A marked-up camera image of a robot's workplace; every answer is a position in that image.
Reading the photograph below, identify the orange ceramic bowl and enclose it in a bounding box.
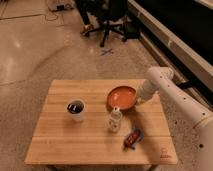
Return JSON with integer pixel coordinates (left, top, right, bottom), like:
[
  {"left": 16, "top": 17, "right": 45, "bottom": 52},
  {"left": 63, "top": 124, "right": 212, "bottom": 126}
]
[{"left": 107, "top": 86, "right": 136, "bottom": 110}]

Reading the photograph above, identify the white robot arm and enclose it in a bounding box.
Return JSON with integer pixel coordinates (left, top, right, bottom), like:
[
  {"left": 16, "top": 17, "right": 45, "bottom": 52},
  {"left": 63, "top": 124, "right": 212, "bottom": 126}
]
[{"left": 136, "top": 66, "right": 213, "bottom": 171}]

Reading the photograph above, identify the small white plastic bottle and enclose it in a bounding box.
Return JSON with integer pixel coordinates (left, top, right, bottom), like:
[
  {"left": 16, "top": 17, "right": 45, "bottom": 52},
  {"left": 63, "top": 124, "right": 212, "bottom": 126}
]
[{"left": 108, "top": 107, "right": 123, "bottom": 133}]

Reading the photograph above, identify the red snack bar wrapper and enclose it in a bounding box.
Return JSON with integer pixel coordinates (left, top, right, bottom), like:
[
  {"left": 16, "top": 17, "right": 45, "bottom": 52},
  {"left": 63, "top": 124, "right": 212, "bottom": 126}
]
[{"left": 123, "top": 128, "right": 144, "bottom": 149}]

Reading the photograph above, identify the white cup with dark drink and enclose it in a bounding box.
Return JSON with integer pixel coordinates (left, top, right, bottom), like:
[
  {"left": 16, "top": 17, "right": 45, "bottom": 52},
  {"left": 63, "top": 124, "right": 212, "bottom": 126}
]
[{"left": 66, "top": 99, "right": 85, "bottom": 122}]

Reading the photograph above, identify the wooden table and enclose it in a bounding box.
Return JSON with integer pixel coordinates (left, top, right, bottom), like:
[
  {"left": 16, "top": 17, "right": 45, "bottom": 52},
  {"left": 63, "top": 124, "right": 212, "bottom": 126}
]
[{"left": 25, "top": 79, "right": 178, "bottom": 165}]

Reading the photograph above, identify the black office chair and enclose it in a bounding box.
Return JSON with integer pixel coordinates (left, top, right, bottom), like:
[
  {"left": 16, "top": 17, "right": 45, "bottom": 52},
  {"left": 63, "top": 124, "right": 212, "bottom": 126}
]
[{"left": 86, "top": 0, "right": 139, "bottom": 47}]

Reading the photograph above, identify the seated person's leg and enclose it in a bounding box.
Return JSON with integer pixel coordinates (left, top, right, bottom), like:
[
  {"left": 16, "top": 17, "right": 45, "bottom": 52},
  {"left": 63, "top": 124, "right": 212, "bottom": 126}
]
[{"left": 75, "top": 0, "right": 95, "bottom": 36}]

